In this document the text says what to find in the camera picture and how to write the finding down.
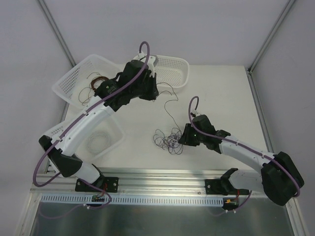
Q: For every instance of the right aluminium frame post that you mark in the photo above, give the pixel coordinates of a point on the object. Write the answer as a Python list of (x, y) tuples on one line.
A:
[(272, 33)]

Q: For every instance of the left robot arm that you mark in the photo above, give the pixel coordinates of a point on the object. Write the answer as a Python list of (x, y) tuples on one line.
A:
[(72, 165)]

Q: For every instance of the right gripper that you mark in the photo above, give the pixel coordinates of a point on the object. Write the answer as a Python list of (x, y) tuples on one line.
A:
[(186, 136)]

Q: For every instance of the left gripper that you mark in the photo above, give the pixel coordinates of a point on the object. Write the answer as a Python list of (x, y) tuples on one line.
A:
[(149, 87)]

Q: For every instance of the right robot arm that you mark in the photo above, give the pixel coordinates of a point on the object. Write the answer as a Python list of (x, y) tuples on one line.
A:
[(273, 174)]

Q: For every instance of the aluminium mounting rail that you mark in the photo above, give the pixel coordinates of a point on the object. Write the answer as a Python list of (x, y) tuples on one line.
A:
[(144, 182)]

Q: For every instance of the white basket with purple wires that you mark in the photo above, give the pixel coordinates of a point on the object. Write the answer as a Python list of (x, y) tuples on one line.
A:
[(172, 71)]

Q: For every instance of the left aluminium frame post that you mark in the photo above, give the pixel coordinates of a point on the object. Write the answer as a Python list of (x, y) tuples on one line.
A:
[(56, 31)]

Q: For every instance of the white basket near left arm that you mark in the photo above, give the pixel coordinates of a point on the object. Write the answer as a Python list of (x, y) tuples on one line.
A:
[(92, 139)]

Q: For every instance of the white basket with brown wires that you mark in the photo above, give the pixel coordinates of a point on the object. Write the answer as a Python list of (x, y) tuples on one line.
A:
[(75, 86)]

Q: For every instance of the aluminium frame post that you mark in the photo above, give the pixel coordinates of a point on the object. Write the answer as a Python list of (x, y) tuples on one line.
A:
[(272, 33), (56, 31)]

